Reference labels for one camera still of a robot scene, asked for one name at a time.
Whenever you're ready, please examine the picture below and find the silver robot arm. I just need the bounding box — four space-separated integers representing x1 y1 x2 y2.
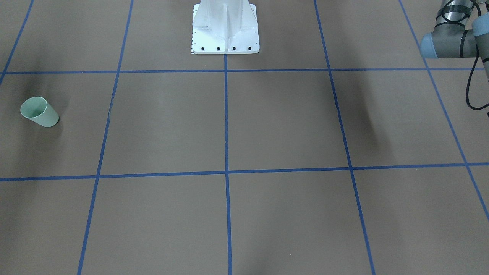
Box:
420 0 489 75

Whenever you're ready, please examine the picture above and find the green plastic cup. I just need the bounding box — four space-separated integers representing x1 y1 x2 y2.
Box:
20 96 60 128

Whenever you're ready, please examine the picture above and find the white pedestal column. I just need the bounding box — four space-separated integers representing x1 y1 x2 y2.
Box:
191 0 260 55

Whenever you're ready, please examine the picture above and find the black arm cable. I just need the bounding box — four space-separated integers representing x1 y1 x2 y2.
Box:
436 0 489 111

